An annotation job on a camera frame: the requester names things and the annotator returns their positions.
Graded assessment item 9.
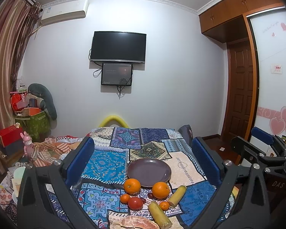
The small tangerine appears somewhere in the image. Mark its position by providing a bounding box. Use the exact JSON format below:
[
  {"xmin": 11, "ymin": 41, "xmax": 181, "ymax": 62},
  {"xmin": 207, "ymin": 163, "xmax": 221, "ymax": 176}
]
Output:
[
  {"xmin": 159, "ymin": 201, "xmax": 170, "ymax": 211},
  {"xmin": 120, "ymin": 193, "xmax": 131, "ymax": 204}
]

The large orange with sticker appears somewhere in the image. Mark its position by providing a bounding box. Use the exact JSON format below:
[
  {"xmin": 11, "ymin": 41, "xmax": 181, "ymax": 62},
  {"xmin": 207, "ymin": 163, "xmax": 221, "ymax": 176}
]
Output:
[{"xmin": 123, "ymin": 178, "xmax": 141, "ymax": 195}]

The red tomato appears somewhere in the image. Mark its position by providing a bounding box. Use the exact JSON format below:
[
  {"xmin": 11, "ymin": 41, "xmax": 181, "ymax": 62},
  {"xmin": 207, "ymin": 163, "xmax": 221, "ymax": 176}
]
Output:
[{"xmin": 128, "ymin": 197, "xmax": 144, "ymax": 210}]

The peeled pomelo segment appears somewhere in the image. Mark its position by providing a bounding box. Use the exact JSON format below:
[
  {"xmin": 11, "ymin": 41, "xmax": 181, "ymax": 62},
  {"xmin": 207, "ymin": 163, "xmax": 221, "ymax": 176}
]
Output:
[{"xmin": 121, "ymin": 216, "xmax": 159, "ymax": 229}]

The brown wooden door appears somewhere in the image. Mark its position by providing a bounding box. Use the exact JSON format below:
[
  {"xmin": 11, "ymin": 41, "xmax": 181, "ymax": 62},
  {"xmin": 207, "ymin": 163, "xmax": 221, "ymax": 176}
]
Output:
[{"xmin": 221, "ymin": 38, "xmax": 254, "ymax": 143}]

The dark blue chair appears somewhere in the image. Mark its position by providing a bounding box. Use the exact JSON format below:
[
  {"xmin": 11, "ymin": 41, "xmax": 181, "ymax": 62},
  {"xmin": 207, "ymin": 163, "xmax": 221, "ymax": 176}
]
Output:
[{"xmin": 178, "ymin": 125, "xmax": 193, "ymax": 147}]

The striped bed blanket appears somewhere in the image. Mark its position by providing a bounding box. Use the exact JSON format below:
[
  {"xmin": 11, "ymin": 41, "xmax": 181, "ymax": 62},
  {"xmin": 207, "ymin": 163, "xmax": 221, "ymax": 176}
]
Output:
[{"xmin": 24, "ymin": 135, "xmax": 83, "ymax": 167}]

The pink plush toy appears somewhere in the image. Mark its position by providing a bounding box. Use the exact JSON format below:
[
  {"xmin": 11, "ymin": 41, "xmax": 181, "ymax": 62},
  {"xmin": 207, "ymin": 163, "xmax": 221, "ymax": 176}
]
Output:
[{"xmin": 20, "ymin": 131, "xmax": 35, "ymax": 158}]

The red gift box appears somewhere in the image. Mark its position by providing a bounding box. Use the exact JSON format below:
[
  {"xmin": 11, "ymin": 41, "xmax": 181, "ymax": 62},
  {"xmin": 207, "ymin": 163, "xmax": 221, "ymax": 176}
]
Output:
[{"xmin": 0, "ymin": 125, "xmax": 24, "ymax": 147}]

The green storage box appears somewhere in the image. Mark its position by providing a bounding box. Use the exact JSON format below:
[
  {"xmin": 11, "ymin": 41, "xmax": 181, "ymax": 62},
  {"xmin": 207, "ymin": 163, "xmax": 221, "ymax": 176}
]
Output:
[{"xmin": 15, "ymin": 111, "xmax": 51, "ymax": 142}]

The purple round plate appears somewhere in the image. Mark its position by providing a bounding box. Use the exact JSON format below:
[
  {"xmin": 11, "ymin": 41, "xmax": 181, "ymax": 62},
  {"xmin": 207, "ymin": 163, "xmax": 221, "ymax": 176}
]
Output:
[{"xmin": 128, "ymin": 158, "xmax": 171, "ymax": 188}]

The patchwork blue tablecloth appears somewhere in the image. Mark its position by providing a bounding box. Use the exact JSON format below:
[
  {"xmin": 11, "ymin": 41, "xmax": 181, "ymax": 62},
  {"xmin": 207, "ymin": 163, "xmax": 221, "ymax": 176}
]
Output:
[{"xmin": 71, "ymin": 127, "xmax": 216, "ymax": 228}]

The white sliding wardrobe door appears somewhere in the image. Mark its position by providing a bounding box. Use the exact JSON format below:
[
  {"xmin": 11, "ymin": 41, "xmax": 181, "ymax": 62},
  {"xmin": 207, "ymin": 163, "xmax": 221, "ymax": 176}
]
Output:
[{"xmin": 247, "ymin": 7, "xmax": 286, "ymax": 136}]

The grey plush pillow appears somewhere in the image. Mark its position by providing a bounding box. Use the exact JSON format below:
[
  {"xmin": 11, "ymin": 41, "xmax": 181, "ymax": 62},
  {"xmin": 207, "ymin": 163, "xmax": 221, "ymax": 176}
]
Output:
[{"xmin": 28, "ymin": 83, "xmax": 57, "ymax": 120}]

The yellow curved chair back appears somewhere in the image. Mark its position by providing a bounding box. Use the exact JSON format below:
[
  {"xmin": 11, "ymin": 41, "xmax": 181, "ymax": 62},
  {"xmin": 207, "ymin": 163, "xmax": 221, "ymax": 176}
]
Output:
[{"xmin": 99, "ymin": 115, "xmax": 129, "ymax": 128}]

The wooden wardrobe cabinet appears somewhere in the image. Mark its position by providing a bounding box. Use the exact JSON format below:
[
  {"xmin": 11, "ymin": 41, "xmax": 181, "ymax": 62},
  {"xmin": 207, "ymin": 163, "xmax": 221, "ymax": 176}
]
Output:
[{"xmin": 198, "ymin": 0, "xmax": 285, "ymax": 44}]

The striped red curtain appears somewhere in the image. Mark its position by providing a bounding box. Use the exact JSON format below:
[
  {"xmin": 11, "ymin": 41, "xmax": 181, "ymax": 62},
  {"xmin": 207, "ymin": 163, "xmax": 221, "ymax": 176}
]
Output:
[{"xmin": 0, "ymin": 0, "xmax": 41, "ymax": 175}]

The white air conditioner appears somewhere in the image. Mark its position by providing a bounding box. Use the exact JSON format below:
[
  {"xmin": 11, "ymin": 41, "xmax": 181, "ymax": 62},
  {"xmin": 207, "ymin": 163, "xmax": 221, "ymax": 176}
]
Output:
[{"xmin": 41, "ymin": 0, "xmax": 89, "ymax": 25}]

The small black wall monitor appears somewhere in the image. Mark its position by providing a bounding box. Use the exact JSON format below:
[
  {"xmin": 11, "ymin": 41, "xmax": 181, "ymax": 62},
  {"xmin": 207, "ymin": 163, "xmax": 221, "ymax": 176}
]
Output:
[{"xmin": 101, "ymin": 63, "xmax": 133, "ymax": 86}]

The wall mounted black television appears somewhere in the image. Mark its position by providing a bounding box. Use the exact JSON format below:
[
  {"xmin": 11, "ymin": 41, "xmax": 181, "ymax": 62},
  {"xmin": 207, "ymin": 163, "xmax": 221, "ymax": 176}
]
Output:
[{"xmin": 89, "ymin": 31, "xmax": 147, "ymax": 63}]

